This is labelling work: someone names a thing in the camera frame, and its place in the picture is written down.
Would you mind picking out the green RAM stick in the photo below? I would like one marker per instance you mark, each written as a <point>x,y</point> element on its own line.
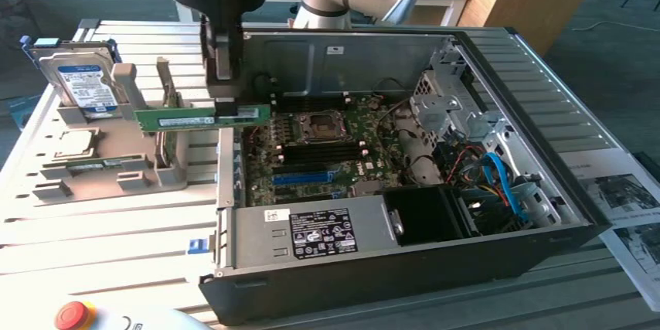
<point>95,165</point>
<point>175,117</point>

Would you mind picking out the black RAM slot bank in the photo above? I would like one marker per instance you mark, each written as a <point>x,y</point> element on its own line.
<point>309,101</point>
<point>321,152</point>

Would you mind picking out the upright green expansion card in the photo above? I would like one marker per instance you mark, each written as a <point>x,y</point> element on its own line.
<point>167,113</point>

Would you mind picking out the hard disk with blue label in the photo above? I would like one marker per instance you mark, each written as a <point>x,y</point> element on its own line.
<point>84,82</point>

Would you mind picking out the grey parts rack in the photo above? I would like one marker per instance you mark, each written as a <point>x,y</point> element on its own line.
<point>128,152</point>

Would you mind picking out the blue expansion slot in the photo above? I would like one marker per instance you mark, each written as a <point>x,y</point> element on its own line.
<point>301,178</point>

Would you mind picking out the green motherboard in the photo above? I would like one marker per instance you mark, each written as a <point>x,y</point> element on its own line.
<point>329,167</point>

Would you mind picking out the silver CPU chip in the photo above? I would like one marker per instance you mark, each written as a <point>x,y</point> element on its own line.
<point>77,143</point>

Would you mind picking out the silver metal disk bay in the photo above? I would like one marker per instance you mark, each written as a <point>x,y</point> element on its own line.
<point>437,109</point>

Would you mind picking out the grey power supply unit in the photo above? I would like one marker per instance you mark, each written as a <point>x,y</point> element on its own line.
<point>309,229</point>

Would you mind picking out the blue plastic clip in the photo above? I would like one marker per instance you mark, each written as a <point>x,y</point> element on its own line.
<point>199,247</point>

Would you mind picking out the black fan shroud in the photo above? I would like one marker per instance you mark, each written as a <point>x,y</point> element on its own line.
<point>428,216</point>

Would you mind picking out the black open PC case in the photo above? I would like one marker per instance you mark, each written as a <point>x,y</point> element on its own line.
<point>412,276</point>

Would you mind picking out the white teach pendant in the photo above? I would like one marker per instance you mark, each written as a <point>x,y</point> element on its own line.
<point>155,320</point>

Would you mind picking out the red emergency stop button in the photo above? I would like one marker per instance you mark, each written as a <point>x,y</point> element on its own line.
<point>75,314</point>

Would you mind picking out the printed paper sheet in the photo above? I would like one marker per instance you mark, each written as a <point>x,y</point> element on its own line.
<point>636,256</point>
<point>613,183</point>

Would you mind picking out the CPU socket with metal frame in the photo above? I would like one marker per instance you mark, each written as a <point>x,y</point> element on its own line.
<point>319,126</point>

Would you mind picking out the blue disk carrier bracket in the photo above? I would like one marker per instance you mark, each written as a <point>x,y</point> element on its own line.
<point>39,46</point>

